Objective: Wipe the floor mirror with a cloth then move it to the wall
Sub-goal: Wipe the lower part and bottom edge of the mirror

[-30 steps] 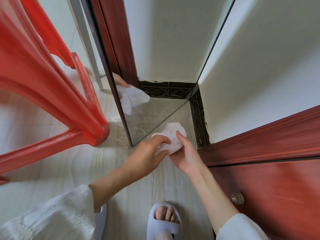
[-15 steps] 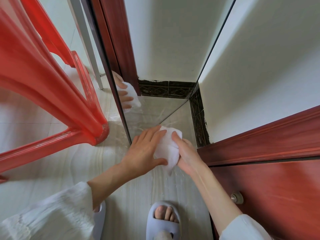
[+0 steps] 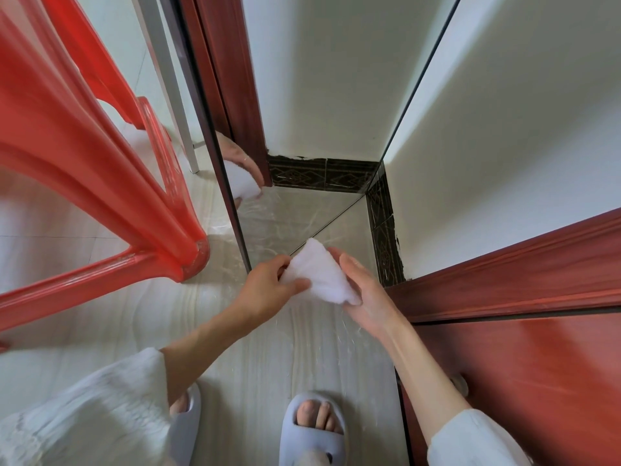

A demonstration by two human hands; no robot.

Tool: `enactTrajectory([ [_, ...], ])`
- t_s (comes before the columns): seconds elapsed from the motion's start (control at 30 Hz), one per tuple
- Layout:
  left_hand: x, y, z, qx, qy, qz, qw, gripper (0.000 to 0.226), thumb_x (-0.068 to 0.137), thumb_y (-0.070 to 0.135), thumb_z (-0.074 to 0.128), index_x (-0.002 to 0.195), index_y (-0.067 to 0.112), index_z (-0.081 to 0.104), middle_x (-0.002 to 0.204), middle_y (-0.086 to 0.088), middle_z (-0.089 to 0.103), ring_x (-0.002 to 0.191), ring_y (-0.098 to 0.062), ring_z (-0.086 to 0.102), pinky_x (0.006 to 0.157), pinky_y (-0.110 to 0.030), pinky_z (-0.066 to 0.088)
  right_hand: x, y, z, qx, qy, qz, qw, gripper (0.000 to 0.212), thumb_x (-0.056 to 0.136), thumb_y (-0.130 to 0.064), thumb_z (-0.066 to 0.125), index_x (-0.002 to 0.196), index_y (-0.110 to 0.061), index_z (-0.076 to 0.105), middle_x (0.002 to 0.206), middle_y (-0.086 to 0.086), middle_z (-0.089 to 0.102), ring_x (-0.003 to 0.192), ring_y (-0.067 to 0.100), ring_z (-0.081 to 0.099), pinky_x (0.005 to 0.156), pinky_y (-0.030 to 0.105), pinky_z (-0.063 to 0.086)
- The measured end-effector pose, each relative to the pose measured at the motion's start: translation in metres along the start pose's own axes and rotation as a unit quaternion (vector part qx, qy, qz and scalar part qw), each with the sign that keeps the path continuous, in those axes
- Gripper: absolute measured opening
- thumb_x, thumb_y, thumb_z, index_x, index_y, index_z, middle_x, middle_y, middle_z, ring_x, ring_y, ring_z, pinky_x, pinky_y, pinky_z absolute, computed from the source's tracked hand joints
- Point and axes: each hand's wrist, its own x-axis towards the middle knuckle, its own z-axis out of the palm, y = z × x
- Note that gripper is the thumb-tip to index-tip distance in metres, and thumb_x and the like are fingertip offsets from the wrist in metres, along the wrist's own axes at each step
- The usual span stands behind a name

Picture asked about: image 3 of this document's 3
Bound person's left forearm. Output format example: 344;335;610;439
0;305;258;466

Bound black-framed mirror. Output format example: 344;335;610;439
129;0;463;273

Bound person's left hand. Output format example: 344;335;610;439
235;254;312;331

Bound person's right forearm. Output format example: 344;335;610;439
383;320;532;466

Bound person's right hand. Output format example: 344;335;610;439
327;246;412;341

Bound red floral plastic stool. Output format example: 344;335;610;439
0;0;210;355

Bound white wiping cloth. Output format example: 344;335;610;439
280;237;364;305

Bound white printed slipper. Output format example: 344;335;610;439
279;392;349;466
167;383;202;466

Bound dark marble skirting board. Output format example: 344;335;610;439
366;162;406;287

